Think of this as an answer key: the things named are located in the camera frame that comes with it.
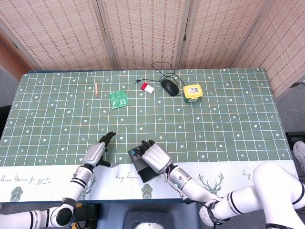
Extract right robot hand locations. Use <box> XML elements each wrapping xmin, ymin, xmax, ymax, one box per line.
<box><xmin>138</xmin><ymin>140</ymin><xmax>173</xmax><ymax>174</ymax></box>

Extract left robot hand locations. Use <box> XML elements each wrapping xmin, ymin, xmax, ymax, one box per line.
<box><xmin>82</xmin><ymin>132</ymin><xmax>120</xmax><ymax>170</ymax></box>

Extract black paper box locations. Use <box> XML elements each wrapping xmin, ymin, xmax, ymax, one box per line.
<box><xmin>127</xmin><ymin>147</ymin><xmax>160</xmax><ymax>183</ymax></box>

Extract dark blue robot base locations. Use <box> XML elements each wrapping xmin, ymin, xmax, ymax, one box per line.
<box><xmin>97</xmin><ymin>202</ymin><xmax>201</xmax><ymax>229</ymax></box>

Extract black plastic tray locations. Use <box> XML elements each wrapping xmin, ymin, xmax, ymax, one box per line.
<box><xmin>285</xmin><ymin>131</ymin><xmax>305</xmax><ymax>150</ymax></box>

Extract green grid tablecloth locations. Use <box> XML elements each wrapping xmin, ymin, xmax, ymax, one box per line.
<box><xmin>0</xmin><ymin>68</ymin><xmax>294</xmax><ymax>203</ymax></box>

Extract green sachet packet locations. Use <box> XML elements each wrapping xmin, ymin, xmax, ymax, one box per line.
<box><xmin>109</xmin><ymin>90</ymin><xmax>130</xmax><ymax>110</ymax></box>

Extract red and white eraser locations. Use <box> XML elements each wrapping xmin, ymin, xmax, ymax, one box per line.
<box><xmin>141</xmin><ymin>82</ymin><xmax>155</xmax><ymax>94</ymax></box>

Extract black computer mouse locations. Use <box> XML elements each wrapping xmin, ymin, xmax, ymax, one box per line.
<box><xmin>161</xmin><ymin>79</ymin><xmax>179</xmax><ymax>97</ymax></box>

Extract yellow-lidded green container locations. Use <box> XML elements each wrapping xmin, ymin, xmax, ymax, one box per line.
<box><xmin>183</xmin><ymin>83</ymin><xmax>204</xmax><ymax>104</ymax></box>

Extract bamboo folding screen panel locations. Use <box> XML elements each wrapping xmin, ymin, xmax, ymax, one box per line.
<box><xmin>178</xmin><ymin>0</ymin><xmax>270</xmax><ymax>69</ymax></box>
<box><xmin>96</xmin><ymin>0</ymin><xmax>191</xmax><ymax>70</ymax></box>
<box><xmin>0</xmin><ymin>0</ymin><xmax>112</xmax><ymax>71</ymax></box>
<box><xmin>233</xmin><ymin>0</ymin><xmax>305</xmax><ymax>101</ymax></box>

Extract white sneaker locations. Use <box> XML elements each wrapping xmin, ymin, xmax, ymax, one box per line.
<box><xmin>292</xmin><ymin>140</ymin><xmax>305</xmax><ymax>172</ymax></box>

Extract coloured right wrist wires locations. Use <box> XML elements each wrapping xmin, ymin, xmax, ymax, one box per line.
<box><xmin>164</xmin><ymin>164</ymin><xmax>176</xmax><ymax>184</ymax></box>

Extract black bracket under table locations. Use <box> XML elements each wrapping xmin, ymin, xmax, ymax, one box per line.
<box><xmin>71</xmin><ymin>204</ymin><xmax>101</xmax><ymax>229</ymax></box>

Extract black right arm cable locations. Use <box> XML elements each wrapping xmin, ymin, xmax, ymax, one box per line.
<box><xmin>183</xmin><ymin>195</ymin><xmax>229</xmax><ymax>226</ymax></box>

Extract black mouse cable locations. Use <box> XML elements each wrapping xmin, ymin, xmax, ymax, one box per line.
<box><xmin>135</xmin><ymin>62</ymin><xmax>189</xmax><ymax>97</ymax></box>

